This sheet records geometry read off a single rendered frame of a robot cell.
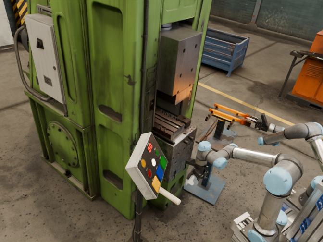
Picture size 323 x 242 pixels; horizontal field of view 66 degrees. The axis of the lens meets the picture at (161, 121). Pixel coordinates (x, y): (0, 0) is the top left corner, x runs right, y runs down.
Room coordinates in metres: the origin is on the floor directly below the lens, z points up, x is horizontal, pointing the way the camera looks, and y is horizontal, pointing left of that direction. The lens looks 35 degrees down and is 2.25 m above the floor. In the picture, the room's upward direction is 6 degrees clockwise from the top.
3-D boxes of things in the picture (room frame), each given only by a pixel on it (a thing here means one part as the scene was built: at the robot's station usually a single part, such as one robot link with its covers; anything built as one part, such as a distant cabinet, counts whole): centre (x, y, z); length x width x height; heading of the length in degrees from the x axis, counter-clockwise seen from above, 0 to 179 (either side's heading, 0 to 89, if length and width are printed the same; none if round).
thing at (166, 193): (1.36, -0.02, 0.62); 0.44 x 0.05 x 0.05; 55
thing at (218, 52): (5.78, -1.11, 0.36); 1.20 x 0.80 x 0.72; 57
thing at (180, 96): (1.81, 0.03, 1.32); 0.42 x 0.20 x 0.10; 55
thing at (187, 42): (1.84, 0.00, 1.56); 0.42 x 0.39 x 0.40; 55
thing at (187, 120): (1.87, -0.20, 0.95); 0.12 x 0.08 x 0.06; 55
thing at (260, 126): (1.91, -0.93, 0.97); 0.12 x 0.08 x 0.09; 60
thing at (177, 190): (1.86, 0.00, 0.23); 0.55 x 0.37 x 0.47; 55
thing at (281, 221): (0.90, -0.71, 0.98); 0.13 x 0.12 x 0.14; 134
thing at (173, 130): (1.81, 0.03, 0.96); 0.42 x 0.20 x 0.09; 55
